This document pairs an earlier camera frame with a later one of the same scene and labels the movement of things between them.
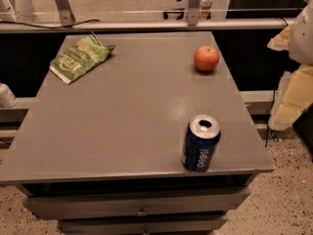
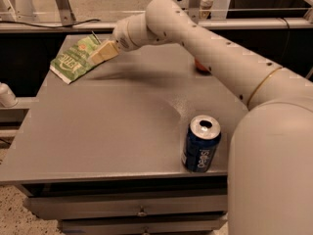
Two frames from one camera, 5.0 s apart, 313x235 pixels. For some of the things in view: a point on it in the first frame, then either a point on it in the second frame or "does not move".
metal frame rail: (194, 24) does not move
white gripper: (302, 36) → (120, 33)
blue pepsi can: (201, 138) does not move
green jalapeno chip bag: (69, 65) does not move
